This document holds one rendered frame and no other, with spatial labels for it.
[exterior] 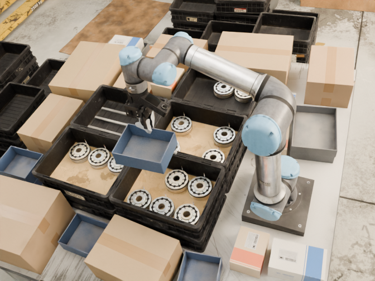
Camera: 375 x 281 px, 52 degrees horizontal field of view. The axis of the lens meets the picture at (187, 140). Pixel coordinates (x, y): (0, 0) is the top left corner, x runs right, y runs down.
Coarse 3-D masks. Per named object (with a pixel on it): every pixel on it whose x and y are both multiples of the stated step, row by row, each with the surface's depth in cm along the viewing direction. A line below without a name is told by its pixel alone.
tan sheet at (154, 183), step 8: (168, 168) 174; (144, 176) 173; (152, 176) 172; (160, 176) 172; (192, 176) 170; (136, 184) 171; (144, 184) 170; (152, 184) 170; (160, 184) 169; (152, 192) 167; (160, 192) 166; (168, 192) 166; (184, 192) 165; (176, 200) 163; (184, 200) 162; (192, 200) 162; (176, 208) 160; (200, 208) 159
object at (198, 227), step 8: (192, 160) 163; (200, 160) 162; (128, 168) 164; (224, 168) 158; (120, 184) 160; (112, 192) 157; (216, 192) 153; (112, 200) 155; (120, 200) 154; (208, 200) 149; (128, 208) 153; (136, 208) 151; (144, 208) 151; (208, 208) 148; (152, 216) 150; (160, 216) 147; (168, 216) 147; (200, 216) 145; (176, 224) 146; (184, 224) 144; (192, 224) 144; (200, 224) 143
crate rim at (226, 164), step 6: (168, 102) 187; (174, 102) 187; (180, 102) 186; (204, 108) 182; (210, 108) 181; (228, 114) 178; (234, 114) 177; (240, 114) 176; (156, 120) 180; (246, 120) 173; (240, 132) 169; (240, 138) 170; (234, 144) 166; (234, 150) 166; (186, 156) 165; (192, 156) 164; (228, 156) 162; (210, 162) 161; (216, 162) 161; (228, 162) 161
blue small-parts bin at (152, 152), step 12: (132, 132) 155; (144, 132) 152; (156, 132) 149; (168, 132) 147; (120, 144) 148; (132, 144) 153; (144, 144) 152; (156, 144) 152; (168, 144) 151; (120, 156) 143; (132, 156) 149; (144, 156) 149; (156, 156) 148; (168, 156) 143; (144, 168) 144; (156, 168) 141
